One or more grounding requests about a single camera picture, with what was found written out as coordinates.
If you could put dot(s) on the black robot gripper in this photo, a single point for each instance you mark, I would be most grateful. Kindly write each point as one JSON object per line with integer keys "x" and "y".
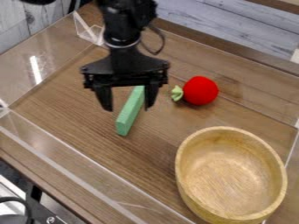
{"x": 126, "y": 68}

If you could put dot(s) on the green rectangular block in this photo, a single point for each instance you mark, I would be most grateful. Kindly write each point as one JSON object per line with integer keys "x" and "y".
{"x": 130, "y": 111}

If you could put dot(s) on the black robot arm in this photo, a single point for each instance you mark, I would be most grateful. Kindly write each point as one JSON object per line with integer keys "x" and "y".
{"x": 127, "y": 17}

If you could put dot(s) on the brown wooden bowl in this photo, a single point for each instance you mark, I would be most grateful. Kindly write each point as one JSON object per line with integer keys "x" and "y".
{"x": 230, "y": 176}

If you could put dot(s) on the red plush strawberry toy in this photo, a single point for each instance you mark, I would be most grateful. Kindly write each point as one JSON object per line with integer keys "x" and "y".
{"x": 199, "y": 91}

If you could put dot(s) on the clear acrylic corner bracket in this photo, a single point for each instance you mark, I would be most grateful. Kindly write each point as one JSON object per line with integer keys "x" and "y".
{"x": 90, "y": 33}

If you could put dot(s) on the clear acrylic wall panel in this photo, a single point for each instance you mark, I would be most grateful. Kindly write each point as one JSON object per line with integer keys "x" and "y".
{"x": 87, "y": 188}

